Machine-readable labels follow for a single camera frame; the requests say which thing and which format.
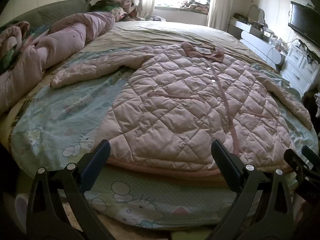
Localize pink quilted jacket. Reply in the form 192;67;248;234
50;42;312;179

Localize clothes on window sill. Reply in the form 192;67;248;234
180;0;209;15

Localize cartoon print blue blanket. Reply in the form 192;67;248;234
10;50;319;229

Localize white chest of drawers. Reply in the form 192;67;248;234
280;41;319;96

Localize white rounded dressing table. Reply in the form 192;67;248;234
227;19;285;71

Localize rolled pink duvet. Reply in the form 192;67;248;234
1;11;116;113

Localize tan bed sheet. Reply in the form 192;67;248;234
82;21;277;73

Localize heart shaped vanity mirror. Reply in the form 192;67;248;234
247;4;265;24

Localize grey green headboard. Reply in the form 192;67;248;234
3;0;91;29

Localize right cream curtain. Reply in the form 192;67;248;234
207;0;233;31

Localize black wall television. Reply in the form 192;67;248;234
288;1;319;47

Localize pile of clothes by wall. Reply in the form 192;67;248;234
91;0;139;22

